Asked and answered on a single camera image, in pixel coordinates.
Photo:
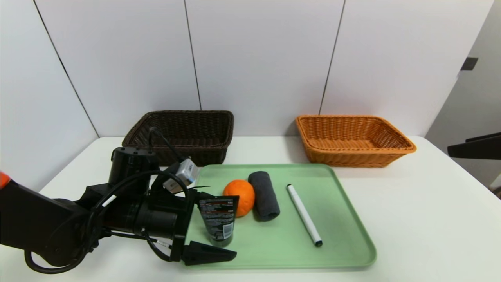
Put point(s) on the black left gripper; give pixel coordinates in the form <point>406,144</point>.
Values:
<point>188,225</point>

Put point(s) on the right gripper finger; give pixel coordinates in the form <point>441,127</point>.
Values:
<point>481,150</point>
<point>489,136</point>

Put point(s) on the black cosmetic tube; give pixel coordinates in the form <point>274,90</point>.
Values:
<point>217,223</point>

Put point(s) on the orange fruit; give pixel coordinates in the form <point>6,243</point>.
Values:
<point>244,196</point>

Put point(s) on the dark grey towel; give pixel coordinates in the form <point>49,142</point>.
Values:
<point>264,196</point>

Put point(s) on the white marker pen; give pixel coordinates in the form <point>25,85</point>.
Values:
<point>303,213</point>

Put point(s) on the dark brown wicker basket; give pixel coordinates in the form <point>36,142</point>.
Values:
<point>203,133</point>

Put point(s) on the orange wicker basket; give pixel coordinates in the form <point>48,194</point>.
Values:
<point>352,157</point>

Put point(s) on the light green plastic tray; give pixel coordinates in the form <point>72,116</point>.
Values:
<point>274,243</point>

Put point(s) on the dark square wall fixture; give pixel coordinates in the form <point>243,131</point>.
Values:
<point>469,64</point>

